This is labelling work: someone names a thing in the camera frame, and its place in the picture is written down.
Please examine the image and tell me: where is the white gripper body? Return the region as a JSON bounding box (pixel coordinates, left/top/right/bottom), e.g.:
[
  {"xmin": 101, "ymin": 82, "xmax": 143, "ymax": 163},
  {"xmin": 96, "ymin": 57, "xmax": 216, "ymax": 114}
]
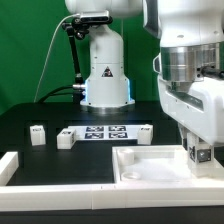
[{"xmin": 158, "ymin": 77, "xmax": 224, "ymax": 146}]

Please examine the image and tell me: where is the white square tabletop part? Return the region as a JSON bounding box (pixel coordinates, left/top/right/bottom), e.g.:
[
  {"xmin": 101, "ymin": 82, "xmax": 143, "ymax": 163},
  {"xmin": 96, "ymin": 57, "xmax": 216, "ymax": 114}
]
[{"xmin": 112, "ymin": 145, "xmax": 224, "ymax": 183}]

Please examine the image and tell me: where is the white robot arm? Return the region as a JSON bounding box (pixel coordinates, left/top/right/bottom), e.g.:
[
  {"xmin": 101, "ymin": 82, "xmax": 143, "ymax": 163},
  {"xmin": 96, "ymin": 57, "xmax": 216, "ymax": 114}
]
[{"xmin": 65, "ymin": 0, "xmax": 224, "ymax": 147}]

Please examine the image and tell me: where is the white U-shaped obstacle fence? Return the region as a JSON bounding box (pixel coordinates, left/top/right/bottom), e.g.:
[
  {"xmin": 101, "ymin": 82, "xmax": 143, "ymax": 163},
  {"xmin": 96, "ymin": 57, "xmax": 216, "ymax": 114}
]
[{"xmin": 0, "ymin": 152, "xmax": 224, "ymax": 212}]

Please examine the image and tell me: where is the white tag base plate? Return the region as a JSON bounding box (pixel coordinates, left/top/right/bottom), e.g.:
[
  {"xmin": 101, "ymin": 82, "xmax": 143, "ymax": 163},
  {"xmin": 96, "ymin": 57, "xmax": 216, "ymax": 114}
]
[{"xmin": 70, "ymin": 125, "xmax": 141, "ymax": 141}]

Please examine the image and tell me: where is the grey depth camera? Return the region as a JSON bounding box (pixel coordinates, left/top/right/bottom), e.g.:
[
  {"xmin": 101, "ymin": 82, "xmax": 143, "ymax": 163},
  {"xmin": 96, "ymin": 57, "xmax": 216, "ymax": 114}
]
[{"xmin": 80, "ymin": 11, "xmax": 110, "ymax": 23}]

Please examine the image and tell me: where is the black cable bundle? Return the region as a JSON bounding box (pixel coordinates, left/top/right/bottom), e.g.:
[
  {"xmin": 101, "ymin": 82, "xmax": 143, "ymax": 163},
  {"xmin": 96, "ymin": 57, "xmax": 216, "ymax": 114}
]
[{"xmin": 36, "ymin": 85, "xmax": 81, "ymax": 104}]

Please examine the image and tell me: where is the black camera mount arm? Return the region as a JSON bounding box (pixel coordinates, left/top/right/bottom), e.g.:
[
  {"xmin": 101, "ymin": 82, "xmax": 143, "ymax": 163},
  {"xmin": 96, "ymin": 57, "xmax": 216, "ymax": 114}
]
[{"xmin": 62, "ymin": 16, "xmax": 113, "ymax": 103}]

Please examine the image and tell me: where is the white camera cable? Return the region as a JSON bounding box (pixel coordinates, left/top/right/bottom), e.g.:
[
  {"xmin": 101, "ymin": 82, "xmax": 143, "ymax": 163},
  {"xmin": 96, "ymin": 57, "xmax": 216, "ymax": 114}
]
[{"xmin": 33, "ymin": 13, "xmax": 81, "ymax": 103}]

